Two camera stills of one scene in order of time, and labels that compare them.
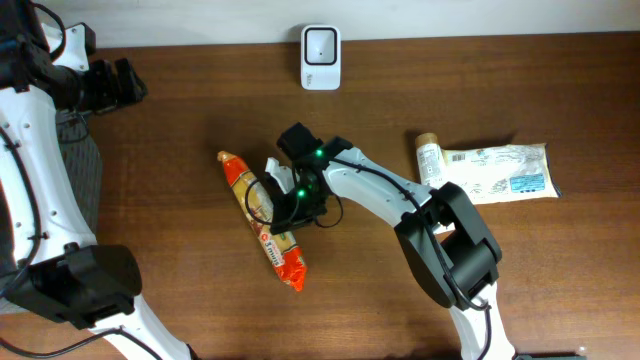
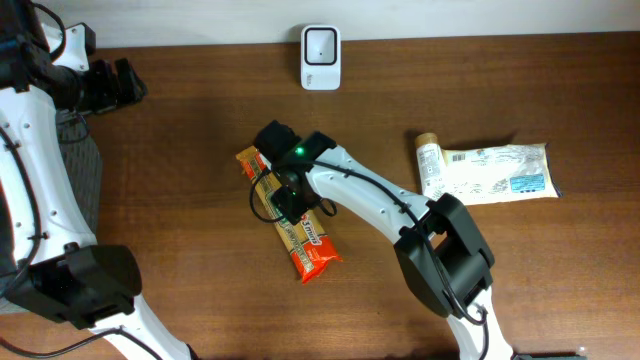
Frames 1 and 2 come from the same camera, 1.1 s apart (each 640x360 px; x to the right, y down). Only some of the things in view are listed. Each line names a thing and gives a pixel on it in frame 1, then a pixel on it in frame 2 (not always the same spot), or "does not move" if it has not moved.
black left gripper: (107, 85) does not move
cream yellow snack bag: (498, 174) does not move
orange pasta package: (255, 200) -> (309, 244)
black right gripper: (292, 211) does not move
